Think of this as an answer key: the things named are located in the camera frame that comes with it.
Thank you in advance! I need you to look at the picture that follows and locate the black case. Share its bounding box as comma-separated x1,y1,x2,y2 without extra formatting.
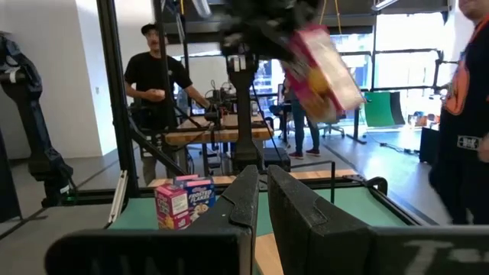
262,147,292,173

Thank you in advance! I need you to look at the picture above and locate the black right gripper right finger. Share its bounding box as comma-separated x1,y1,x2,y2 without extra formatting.
266,164,489,275

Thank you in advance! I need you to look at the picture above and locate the black fabric-covered machine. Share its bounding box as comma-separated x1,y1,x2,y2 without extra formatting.
0,32,77,209

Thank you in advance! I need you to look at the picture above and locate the person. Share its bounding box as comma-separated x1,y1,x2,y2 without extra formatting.
427,0,489,226
124,22,211,186
280,76,322,160

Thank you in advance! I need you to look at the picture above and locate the green panel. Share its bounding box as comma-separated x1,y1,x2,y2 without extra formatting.
362,90,397,128

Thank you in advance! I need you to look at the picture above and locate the green table mat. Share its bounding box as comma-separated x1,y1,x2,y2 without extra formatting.
108,186,410,238

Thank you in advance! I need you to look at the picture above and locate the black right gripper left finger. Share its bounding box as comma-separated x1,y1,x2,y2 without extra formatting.
44,164,261,275

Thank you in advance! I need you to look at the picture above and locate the wooden workbench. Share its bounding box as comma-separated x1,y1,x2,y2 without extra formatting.
164,112,274,176

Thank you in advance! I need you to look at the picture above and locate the pink cereal box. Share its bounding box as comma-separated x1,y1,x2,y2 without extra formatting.
154,183,192,231
282,23,366,124

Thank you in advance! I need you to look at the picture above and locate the office chair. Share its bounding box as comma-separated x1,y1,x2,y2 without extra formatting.
319,110,348,139

